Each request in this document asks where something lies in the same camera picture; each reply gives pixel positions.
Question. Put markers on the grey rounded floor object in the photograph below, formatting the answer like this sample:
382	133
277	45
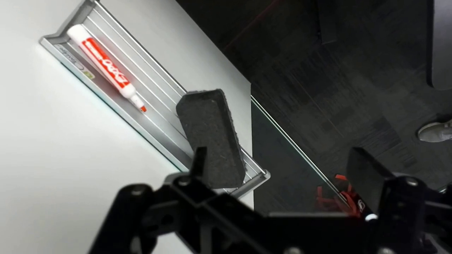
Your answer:
436	132

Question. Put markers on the white whiteboard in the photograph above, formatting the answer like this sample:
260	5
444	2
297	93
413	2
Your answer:
47	164

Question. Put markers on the red dry-erase marker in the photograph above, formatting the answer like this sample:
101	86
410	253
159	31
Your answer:
104	64

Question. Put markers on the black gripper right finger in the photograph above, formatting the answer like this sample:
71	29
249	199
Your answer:
372	171

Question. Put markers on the black felt whiteboard eraser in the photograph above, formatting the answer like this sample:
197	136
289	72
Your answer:
212	136

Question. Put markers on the grey aluminium marker tray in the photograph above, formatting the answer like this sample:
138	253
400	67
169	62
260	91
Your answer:
156	108

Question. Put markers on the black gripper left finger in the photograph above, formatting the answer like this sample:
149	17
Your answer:
200	163

